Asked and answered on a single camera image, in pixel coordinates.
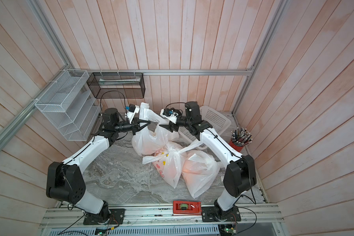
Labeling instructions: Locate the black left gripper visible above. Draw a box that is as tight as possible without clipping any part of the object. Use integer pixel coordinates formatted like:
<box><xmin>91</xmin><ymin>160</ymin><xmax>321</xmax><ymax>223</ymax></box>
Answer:
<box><xmin>114</xmin><ymin>117</ymin><xmax>151</xmax><ymax>136</ymax></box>

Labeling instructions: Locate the white printed bag back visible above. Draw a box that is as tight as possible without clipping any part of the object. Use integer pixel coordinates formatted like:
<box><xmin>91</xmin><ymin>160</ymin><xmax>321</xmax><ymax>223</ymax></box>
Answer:
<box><xmin>132</xmin><ymin>102</ymin><xmax>179</xmax><ymax>156</ymax></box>

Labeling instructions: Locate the white printed bag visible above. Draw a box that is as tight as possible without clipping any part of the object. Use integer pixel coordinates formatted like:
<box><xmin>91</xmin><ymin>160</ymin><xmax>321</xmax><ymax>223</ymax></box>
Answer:
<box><xmin>142</xmin><ymin>140</ymin><xmax>202</xmax><ymax>188</ymax></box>
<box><xmin>132</xmin><ymin>102</ymin><xmax>179</xmax><ymax>156</ymax></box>

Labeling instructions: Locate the white plastic bag front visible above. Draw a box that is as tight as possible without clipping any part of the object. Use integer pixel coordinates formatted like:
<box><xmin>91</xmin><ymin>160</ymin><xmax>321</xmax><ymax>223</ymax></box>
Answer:
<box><xmin>182</xmin><ymin>150</ymin><xmax>220</xmax><ymax>199</ymax></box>

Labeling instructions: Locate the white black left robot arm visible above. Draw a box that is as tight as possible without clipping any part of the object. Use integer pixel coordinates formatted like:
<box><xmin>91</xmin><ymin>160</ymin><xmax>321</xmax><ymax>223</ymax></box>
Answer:
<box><xmin>46</xmin><ymin>104</ymin><xmax>150</xmax><ymax>221</ymax></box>

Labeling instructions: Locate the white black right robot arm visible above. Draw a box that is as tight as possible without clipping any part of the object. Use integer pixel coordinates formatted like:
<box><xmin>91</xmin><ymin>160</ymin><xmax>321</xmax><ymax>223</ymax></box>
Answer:
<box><xmin>160</xmin><ymin>101</ymin><xmax>257</xmax><ymax>222</ymax></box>

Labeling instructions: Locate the white plastic perforated basket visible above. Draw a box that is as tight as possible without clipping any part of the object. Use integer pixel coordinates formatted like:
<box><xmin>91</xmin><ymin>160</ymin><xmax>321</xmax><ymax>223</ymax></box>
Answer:
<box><xmin>178</xmin><ymin>105</ymin><xmax>233</xmax><ymax>149</ymax></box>

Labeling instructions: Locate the red cup of pens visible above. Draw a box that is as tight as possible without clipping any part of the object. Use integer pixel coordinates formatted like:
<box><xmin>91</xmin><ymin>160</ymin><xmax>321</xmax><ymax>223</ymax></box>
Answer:
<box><xmin>229</xmin><ymin>127</ymin><xmax>253</xmax><ymax>152</ymax></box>

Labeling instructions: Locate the red tape dispenser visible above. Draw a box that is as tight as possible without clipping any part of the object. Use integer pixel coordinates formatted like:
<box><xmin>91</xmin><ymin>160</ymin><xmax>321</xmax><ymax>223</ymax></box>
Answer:
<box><xmin>173</xmin><ymin>201</ymin><xmax>202</xmax><ymax>215</ymax></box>

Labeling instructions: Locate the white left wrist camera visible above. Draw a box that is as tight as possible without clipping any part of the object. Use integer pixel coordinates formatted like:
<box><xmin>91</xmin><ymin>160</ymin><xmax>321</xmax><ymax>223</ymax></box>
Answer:
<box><xmin>126</xmin><ymin>104</ymin><xmax>140</xmax><ymax>124</ymax></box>

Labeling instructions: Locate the black wire mesh basket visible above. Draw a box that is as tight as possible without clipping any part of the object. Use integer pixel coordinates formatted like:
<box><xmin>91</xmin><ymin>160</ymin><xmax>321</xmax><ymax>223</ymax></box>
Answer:
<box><xmin>87</xmin><ymin>72</ymin><xmax>146</xmax><ymax>99</ymax></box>

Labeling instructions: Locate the white wire mesh shelf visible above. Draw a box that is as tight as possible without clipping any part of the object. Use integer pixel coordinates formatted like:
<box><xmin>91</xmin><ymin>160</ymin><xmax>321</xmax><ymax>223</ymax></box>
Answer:
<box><xmin>35</xmin><ymin>70</ymin><xmax>100</xmax><ymax>141</ymax></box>

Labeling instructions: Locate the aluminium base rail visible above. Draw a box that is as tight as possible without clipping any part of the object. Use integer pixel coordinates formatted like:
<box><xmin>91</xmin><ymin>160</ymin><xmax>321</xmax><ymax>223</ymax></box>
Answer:
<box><xmin>36</xmin><ymin>204</ymin><xmax>289</xmax><ymax>236</ymax></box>

